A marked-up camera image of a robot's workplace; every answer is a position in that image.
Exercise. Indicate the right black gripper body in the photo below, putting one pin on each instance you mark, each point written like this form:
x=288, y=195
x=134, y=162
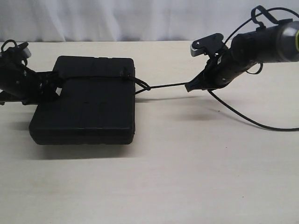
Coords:
x=226, y=66

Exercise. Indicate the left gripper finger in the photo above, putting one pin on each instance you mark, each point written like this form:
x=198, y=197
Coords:
x=48, y=92
x=50, y=76

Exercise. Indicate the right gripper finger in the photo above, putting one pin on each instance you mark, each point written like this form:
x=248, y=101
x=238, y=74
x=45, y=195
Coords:
x=198, y=83

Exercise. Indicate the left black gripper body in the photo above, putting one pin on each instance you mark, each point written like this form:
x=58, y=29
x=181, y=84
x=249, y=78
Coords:
x=18, y=83

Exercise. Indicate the black plastic carry case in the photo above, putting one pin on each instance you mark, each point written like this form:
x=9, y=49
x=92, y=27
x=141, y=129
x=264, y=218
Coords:
x=96, y=104

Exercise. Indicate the white backdrop curtain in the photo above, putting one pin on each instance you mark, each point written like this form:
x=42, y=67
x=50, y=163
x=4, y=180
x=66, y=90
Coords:
x=124, y=20

